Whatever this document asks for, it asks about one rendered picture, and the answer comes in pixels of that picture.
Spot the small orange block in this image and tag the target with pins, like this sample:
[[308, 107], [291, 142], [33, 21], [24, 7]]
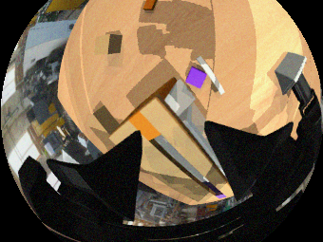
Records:
[[149, 4]]

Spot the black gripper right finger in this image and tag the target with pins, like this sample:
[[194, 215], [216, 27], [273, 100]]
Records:
[[243, 156]]

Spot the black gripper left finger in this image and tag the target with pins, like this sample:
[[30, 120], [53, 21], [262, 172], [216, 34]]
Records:
[[112, 178]]

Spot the small purple block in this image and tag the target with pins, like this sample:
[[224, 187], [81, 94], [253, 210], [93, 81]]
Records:
[[196, 77]]

